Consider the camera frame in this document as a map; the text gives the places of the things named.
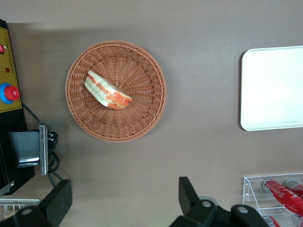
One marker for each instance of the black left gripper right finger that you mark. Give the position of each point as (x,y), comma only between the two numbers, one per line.
(189,198)

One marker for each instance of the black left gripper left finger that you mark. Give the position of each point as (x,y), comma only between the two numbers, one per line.
(58,201)

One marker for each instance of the triangle sandwich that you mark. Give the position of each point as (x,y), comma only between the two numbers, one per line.
(106,91)

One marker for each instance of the round brown wicker basket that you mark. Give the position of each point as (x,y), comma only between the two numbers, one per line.
(142,71)

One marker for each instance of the cream plastic tray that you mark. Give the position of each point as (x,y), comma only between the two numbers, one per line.
(272,89)

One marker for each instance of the clear acrylic bottle rack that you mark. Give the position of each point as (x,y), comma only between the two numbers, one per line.
(251,189)

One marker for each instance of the red cola bottle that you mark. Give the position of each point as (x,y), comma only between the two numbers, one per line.
(294,185)
(284,196)
(272,221)
(298,220)

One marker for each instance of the red emergency stop button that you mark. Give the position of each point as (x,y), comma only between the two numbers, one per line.
(10,93)

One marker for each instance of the black appliance with yellow panel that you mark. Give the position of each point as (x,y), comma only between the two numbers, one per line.
(9,59)

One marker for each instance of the black bracket with metal plate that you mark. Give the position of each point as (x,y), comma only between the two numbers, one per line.
(26,146)

